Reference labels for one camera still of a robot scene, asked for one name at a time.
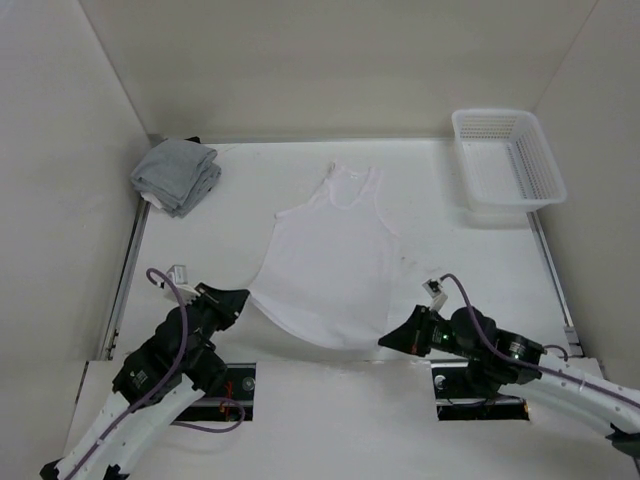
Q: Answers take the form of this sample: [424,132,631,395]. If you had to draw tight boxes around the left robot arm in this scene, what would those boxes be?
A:
[40,283,250,479]

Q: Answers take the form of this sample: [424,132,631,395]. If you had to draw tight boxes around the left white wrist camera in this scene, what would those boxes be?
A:
[152,264,199,304]

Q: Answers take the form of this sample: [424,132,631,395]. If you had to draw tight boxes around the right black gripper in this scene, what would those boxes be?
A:
[377,304,484,360]

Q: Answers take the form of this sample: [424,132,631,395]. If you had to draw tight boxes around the folded grey tank tops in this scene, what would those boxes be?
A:
[130,139,222,218]

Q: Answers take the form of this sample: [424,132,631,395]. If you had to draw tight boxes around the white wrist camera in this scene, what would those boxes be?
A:
[152,264,199,304]
[422,278,448,312]

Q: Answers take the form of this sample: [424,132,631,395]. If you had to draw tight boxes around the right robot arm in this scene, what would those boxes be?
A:
[378,305,639,459]

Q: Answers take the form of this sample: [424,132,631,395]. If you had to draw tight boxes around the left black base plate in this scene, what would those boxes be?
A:
[177,363,256,423]

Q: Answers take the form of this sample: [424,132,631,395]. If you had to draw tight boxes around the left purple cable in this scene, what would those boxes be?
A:
[64,268,247,479]

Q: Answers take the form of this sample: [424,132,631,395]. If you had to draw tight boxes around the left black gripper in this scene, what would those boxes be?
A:
[182,282,250,369]

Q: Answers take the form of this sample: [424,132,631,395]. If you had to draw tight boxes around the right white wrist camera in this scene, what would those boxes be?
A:
[422,278,448,312]

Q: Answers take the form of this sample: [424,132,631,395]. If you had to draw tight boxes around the white tank top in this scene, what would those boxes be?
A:
[249,164,399,350]

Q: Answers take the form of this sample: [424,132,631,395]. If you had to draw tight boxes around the white plastic basket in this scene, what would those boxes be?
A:
[451,109,567,214]

